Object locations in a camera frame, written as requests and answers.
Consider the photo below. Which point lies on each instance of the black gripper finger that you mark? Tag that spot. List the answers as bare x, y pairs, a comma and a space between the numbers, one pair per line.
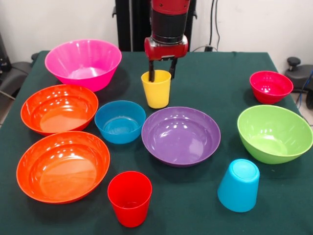
173, 68
151, 71

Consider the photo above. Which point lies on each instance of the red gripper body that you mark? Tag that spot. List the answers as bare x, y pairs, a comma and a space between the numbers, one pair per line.
166, 51

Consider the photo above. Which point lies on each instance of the yellow cup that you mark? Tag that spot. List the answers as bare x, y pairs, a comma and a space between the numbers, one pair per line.
157, 95

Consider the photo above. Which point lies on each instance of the purple bowl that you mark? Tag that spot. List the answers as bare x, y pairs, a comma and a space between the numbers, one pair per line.
181, 137

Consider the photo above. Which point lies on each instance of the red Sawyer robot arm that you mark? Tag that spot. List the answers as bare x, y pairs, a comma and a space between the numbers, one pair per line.
168, 22

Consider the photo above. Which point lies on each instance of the blue bowl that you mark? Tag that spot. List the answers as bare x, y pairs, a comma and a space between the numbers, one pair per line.
119, 121

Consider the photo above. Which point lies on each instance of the large pink bowl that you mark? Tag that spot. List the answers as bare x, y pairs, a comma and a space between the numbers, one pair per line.
83, 61

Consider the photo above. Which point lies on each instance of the small crimson bowl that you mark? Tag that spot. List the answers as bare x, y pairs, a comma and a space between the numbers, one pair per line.
271, 88

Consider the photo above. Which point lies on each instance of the orange bowl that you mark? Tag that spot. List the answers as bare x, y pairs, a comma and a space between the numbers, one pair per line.
59, 109
63, 167

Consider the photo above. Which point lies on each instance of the green bowl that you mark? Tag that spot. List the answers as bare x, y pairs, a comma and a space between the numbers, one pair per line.
274, 134

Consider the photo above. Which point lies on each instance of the black caster leg with knob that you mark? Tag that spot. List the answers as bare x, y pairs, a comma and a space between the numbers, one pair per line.
299, 73
14, 73

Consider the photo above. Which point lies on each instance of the dark green tablecloth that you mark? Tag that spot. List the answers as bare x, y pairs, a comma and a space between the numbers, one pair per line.
190, 195

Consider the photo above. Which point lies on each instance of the red cup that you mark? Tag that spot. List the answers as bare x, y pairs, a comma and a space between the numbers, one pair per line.
129, 198

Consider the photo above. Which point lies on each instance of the light blue cup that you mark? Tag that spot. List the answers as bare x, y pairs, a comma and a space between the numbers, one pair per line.
238, 186

